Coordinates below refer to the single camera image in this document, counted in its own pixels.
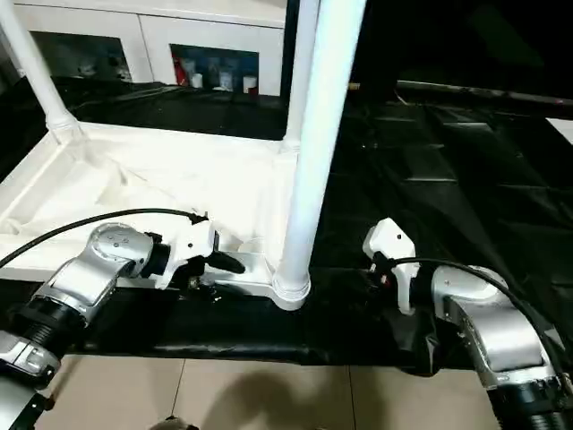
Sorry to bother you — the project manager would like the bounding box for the white plastic table top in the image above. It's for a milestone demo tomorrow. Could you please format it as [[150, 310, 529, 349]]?
[[0, 120, 312, 311]]

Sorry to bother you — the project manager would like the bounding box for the white plastic table leg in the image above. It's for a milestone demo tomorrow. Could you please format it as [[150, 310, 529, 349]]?
[[273, 0, 366, 299], [281, 0, 320, 153], [0, 0, 81, 144]]

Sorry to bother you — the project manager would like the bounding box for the black mat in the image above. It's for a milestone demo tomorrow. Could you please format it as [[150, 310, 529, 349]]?
[[0, 73, 573, 377]]

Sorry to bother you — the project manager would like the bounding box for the grey robot torso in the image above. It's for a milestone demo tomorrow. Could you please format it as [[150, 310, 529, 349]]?
[[156, 416, 198, 430]]

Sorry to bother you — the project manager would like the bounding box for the white paper sheet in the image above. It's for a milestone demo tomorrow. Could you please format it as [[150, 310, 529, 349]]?
[[545, 116, 573, 147]]

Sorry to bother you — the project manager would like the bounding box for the black backdrop cloth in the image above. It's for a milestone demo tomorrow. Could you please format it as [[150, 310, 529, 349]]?
[[284, 0, 573, 104]]

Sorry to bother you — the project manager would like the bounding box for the white cabinet with glass doors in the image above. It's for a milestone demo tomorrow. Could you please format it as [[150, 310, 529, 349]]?
[[13, 0, 287, 98]]

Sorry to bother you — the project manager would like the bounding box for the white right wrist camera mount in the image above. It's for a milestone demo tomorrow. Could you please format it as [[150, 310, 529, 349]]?
[[363, 218, 420, 314]]

